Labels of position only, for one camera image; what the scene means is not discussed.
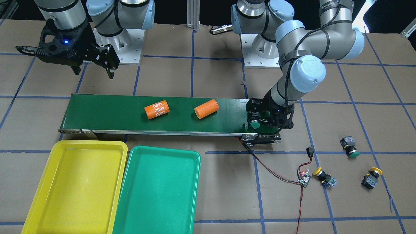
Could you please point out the yellow push button near board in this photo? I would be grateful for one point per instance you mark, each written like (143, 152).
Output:
(326, 179)

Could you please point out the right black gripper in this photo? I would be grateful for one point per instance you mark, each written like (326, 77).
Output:
(85, 41)

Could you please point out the small motor controller board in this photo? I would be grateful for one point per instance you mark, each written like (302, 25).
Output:
(304, 178)

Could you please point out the orange cylinder with white text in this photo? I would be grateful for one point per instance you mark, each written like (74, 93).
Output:
(157, 109)

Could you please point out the yellow plastic tray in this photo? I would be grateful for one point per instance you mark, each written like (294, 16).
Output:
(79, 189)

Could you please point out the plain orange cylinder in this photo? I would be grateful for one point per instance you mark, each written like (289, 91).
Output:
(206, 108)

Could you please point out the green plastic tray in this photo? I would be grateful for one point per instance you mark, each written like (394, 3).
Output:
(159, 192)

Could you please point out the yellow push button far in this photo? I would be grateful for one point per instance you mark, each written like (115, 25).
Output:
(370, 179)

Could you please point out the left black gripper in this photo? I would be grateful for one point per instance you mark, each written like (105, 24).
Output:
(267, 104)

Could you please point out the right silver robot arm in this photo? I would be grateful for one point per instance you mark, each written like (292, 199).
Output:
(108, 17)

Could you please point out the green push button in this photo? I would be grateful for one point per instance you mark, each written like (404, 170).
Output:
(255, 124)
(348, 144)

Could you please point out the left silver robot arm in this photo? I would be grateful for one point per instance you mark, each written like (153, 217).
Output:
(300, 53)

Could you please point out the aluminium frame post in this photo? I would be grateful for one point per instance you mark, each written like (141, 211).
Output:
(193, 14)

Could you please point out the green conveyor belt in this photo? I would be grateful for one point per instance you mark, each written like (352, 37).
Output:
(123, 114)

